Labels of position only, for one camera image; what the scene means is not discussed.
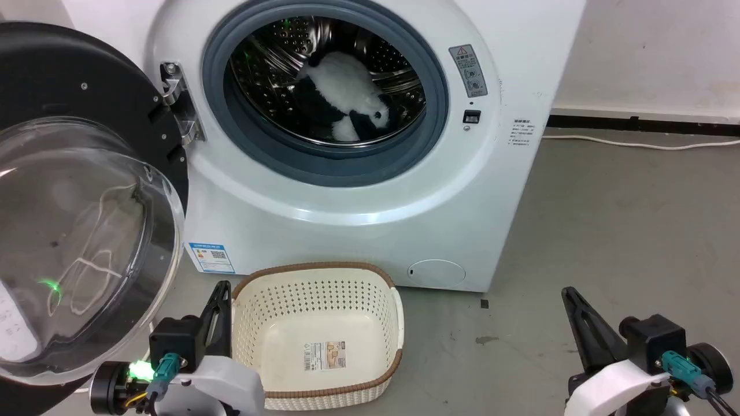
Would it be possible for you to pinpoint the black baseboard strip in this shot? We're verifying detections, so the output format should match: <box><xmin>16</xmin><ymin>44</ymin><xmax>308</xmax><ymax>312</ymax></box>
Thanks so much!
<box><xmin>546</xmin><ymin>114</ymin><xmax>740</xmax><ymax>138</ymax></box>

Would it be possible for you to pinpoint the white cable on floor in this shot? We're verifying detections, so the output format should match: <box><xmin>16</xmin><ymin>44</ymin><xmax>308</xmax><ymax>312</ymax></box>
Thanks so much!
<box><xmin>541</xmin><ymin>135</ymin><xmax>740</xmax><ymax>151</ymax></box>

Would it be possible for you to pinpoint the teal left gripper cable plug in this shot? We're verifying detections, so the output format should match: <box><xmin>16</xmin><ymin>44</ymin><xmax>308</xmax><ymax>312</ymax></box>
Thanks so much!
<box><xmin>146</xmin><ymin>352</ymin><xmax>182</xmax><ymax>405</ymax></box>

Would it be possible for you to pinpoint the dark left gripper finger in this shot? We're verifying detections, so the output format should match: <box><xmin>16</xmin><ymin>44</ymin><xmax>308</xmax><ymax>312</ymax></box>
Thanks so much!
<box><xmin>216</xmin><ymin>289</ymin><xmax>233</xmax><ymax>358</ymax></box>
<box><xmin>198</xmin><ymin>281</ymin><xmax>226</xmax><ymax>360</ymax></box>

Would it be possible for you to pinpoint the teal right gripper cable plug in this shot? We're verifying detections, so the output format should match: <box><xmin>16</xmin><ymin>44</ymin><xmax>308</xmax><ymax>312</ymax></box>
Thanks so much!
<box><xmin>661</xmin><ymin>350</ymin><xmax>716</xmax><ymax>400</ymax></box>

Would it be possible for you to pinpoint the black round glass washer door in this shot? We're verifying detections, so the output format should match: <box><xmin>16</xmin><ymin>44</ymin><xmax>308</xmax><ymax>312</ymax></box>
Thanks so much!
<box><xmin>0</xmin><ymin>22</ymin><xmax>190</xmax><ymax>416</ymax></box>

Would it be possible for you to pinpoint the round drain filter cover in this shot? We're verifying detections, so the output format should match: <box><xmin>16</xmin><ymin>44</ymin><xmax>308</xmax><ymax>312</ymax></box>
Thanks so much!
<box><xmin>408</xmin><ymin>259</ymin><xmax>467</xmax><ymax>287</ymax></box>

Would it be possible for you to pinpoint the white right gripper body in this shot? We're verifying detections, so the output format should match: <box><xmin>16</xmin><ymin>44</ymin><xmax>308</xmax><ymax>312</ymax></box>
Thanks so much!
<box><xmin>565</xmin><ymin>357</ymin><xmax>674</xmax><ymax>416</ymax></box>

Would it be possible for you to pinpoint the blue white energy label sticker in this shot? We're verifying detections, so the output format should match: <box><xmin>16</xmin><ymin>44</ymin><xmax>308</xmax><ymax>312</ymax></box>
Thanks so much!
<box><xmin>187</xmin><ymin>242</ymin><xmax>236</xmax><ymax>274</ymax></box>

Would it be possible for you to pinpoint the grey warning sticker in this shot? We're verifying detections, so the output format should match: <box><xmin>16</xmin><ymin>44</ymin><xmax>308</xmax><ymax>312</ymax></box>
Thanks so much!
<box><xmin>449</xmin><ymin>44</ymin><xmax>489</xmax><ymax>98</ymax></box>

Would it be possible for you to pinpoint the teal gripper cable plug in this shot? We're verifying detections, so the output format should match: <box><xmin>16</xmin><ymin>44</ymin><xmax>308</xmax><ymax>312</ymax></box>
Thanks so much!
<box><xmin>661</xmin><ymin>350</ymin><xmax>716</xmax><ymax>400</ymax></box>
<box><xmin>146</xmin><ymin>352</ymin><xmax>182</xmax><ymax>405</ymax></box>

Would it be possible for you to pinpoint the black white panda plush toy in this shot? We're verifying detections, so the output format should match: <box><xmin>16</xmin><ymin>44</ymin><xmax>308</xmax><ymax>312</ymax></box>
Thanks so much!
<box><xmin>292</xmin><ymin>51</ymin><xmax>399</xmax><ymax>142</ymax></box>

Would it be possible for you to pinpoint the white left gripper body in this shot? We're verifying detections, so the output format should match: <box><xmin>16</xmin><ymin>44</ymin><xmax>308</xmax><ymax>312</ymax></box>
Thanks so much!
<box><xmin>155</xmin><ymin>355</ymin><xmax>267</xmax><ymax>416</ymax></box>

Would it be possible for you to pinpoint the chrome washer door hinge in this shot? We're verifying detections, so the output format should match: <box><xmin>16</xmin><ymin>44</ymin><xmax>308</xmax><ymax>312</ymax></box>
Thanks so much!
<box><xmin>160</xmin><ymin>61</ymin><xmax>206</xmax><ymax>145</ymax></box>

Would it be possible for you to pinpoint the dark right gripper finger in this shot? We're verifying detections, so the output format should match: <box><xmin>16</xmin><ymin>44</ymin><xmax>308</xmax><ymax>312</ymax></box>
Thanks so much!
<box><xmin>561</xmin><ymin>287</ymin><xmax>630</xmax><ymax>375</ymax></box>

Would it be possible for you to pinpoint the cream perforated laundry basket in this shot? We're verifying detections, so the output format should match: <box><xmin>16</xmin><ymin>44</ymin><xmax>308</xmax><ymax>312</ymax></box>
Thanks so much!
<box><xmin>231</xmin><ymin>262</ymin><xmax>405</xmax><ymax>411</ymax></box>

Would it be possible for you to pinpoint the basket product label sticker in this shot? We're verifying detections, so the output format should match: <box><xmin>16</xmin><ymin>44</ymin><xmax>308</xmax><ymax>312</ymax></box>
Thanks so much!
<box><xmin>304</xmin><ymin>340</ymin><xmax>347</xmax><ymax>372</ymax></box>

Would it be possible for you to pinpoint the white front-load washing machine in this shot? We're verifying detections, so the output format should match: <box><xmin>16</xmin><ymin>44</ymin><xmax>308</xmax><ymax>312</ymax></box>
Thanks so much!
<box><xmin>61</xmin><ymin>0</ymin><xmax>587</xmax><ymax>294</ymax></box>

